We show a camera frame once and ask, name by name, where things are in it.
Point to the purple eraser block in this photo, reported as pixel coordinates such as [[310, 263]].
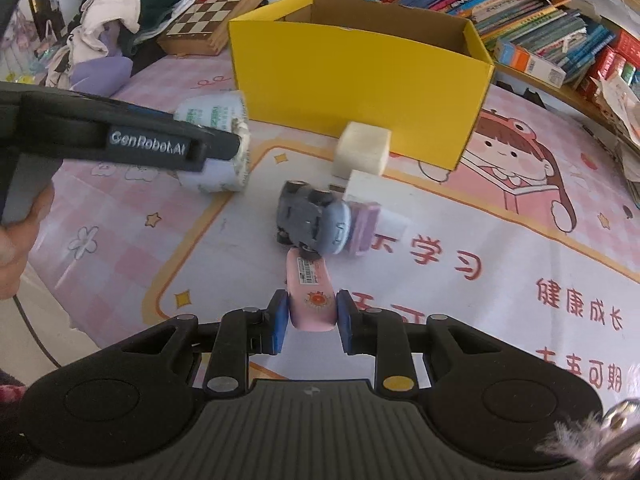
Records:
[[365, 227]]

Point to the pink tube with label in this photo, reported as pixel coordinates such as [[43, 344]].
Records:
[[312, 305]]

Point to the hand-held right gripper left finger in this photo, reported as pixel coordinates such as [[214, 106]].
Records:
[[278, 324]]

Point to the pink printed desk mat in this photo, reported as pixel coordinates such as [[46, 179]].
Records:
[[450, 270]]

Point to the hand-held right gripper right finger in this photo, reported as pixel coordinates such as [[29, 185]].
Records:
[[345, 325]]

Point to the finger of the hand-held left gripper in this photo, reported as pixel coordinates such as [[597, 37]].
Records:
[[220, 144]]

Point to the pile of clothes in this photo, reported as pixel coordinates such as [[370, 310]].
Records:
[[110, 25]]

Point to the grey blue toy car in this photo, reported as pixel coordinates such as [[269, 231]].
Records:
[[315, 220]]

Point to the person's left hand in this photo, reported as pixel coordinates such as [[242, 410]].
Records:
[[17, 255]]

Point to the flat white foam block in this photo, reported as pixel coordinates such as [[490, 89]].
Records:
[[367, 187]]

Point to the white foam cube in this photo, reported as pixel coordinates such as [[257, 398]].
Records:
[[362, 147]]

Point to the stack of red boxes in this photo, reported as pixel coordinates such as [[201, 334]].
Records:
[[617, 57]]

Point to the wooden folding chessboard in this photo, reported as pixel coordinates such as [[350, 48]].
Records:
[[215, 5]]

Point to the stack of papers and booklets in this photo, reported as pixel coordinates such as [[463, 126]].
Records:
[[622, 120]]

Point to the white tissue packet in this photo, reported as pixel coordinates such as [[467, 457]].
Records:
[[225, 110]]

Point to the yellow cardboard box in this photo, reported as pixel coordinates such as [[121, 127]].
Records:
[[350, 85]]

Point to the small white block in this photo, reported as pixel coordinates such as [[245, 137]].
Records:
[[395, 220]]

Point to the white and orange carton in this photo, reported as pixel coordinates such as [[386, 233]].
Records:
[[530, 62]]

